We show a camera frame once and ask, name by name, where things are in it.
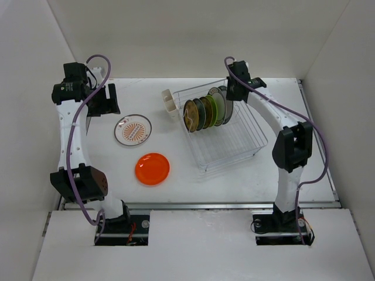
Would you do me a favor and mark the orange plastic plate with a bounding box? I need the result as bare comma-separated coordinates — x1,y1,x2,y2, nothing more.
135,153,171,186

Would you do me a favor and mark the yellow brown front plate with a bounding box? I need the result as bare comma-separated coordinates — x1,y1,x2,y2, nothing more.
183,100,199,133

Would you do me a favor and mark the brown patterned plate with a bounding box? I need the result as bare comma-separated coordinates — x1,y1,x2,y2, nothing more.
199,96,216,129

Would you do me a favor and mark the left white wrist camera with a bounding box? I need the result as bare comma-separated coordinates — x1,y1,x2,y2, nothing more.
87,67,105,90

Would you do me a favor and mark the lime green plate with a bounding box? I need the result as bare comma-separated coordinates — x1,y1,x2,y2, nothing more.
206,93,226,126

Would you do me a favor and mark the dark green plate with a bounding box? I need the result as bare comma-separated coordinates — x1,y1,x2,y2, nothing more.
193,98,206,131

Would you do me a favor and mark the white plate orange sunburst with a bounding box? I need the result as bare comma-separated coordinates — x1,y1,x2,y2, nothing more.
114,114,152,146

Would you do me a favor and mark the white plate dark-blue rim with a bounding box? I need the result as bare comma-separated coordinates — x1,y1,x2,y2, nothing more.
219,85,234,125

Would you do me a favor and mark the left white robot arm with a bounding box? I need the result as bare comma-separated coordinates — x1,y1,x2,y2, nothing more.
50,62,131,232

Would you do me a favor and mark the aluminium rail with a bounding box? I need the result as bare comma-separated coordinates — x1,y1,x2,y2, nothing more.
58,201,342,212

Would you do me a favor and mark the cream plastic cutlery holder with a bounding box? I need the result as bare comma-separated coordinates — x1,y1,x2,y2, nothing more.
161,89,178,120

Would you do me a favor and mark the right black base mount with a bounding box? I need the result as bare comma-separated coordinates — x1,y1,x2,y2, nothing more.
251,213,315,246

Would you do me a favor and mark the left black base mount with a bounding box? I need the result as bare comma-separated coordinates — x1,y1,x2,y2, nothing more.
94,214,150,246

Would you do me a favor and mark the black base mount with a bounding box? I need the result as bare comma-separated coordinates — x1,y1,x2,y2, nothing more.
251,213,315,246
94,214,150,246

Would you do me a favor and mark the white wire dish rack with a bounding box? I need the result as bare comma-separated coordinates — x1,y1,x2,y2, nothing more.
172,79,268,171

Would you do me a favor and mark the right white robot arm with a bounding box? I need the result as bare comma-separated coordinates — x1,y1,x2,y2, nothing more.
225,61,313,231

